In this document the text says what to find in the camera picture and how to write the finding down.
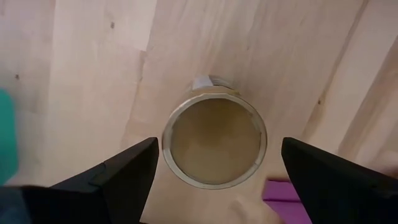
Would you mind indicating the purple cloth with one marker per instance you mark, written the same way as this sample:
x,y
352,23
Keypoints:
x,y
280,202

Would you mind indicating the furikake jar beige lid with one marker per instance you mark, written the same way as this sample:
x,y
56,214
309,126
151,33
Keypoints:
x,y
214,143

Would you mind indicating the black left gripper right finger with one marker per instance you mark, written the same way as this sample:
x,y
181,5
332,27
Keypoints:
x,y
326,186

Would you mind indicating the aqua plastic bin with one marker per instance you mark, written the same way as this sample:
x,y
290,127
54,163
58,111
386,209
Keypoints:
x,y
6,137

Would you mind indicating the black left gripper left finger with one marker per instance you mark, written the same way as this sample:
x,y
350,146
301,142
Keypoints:
x,y
130,174

